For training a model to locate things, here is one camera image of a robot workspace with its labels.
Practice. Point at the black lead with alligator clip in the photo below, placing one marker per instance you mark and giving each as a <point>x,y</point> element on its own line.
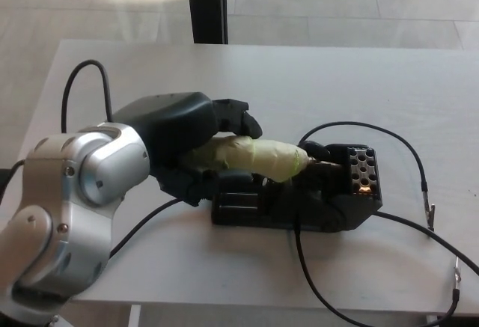
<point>456,280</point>
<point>429,214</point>

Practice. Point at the tape-wrapped soldering iron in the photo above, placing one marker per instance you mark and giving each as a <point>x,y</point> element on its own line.
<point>269,158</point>

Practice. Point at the black window frame post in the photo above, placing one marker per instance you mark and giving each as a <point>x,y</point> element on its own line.
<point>207,5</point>

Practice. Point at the white table leg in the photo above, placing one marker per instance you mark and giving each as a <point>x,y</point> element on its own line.
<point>432,322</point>
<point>135,316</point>

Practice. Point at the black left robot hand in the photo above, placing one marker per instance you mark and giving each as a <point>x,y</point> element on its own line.
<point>176,125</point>

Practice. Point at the black soldering iron stand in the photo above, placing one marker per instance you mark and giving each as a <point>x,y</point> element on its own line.
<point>239,207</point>

